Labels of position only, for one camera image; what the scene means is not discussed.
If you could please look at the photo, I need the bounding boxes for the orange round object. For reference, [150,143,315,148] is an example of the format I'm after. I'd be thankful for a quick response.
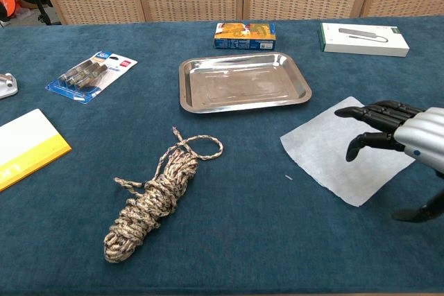
[0,0,19,20]

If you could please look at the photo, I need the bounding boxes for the silver metal tray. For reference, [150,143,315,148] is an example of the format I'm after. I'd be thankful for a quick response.
[178,51,313,114]

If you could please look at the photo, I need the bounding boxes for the white green product box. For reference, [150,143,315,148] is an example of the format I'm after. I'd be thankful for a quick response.
[319,21,411,58]

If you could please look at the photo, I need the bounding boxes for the blue orange carton box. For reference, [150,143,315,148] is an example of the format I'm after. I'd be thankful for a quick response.
[214,22,277,51]

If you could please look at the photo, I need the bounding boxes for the blue table cloth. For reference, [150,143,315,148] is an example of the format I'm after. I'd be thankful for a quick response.
[0,15,444,294]

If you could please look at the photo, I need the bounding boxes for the battery blister pack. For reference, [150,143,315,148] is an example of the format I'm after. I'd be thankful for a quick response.
[45,50,139,105]

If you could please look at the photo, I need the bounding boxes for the silver metal fixture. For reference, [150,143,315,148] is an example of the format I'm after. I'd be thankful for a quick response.
[0,72,19,100]

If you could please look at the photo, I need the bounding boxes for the camouflage rope bundle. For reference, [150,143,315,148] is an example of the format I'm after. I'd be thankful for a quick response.
[103,126,224,264]

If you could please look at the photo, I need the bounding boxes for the white paper sheet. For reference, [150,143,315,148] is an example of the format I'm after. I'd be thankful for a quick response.
[280,96,416,208]

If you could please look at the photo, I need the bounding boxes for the yellow white flat box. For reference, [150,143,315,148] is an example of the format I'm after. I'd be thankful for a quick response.
[0,108,73,193]

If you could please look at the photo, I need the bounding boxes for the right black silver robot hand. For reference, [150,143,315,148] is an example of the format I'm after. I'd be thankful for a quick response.
[334,100,444,223]

